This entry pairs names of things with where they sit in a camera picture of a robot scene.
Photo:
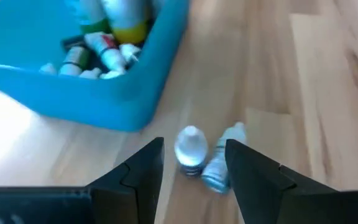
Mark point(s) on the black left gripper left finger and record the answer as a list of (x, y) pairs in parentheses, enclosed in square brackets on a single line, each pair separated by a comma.
[(135, 186)]

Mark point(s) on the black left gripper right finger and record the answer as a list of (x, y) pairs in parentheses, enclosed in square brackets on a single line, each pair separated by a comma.
[(259, 189)]

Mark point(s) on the blue plastic bin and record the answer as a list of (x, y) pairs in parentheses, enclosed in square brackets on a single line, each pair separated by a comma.
[(73, 102)]

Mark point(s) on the small green food coloring bottle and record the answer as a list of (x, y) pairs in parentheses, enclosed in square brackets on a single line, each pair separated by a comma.
[(75, 59)]

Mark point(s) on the large yellow food coloring bottle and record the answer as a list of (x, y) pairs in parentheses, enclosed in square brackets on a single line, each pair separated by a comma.
[(126, 21)]

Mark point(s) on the large green food coloring bottle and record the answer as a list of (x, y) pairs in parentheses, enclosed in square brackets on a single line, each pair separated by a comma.
[(93, 15)]

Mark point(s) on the small blue food coloring bottle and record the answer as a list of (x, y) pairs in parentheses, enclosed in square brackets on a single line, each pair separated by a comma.
[(216, 169)]

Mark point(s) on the small black food coloring bottle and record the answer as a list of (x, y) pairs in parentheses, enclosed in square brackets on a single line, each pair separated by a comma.
[(191, 146)]

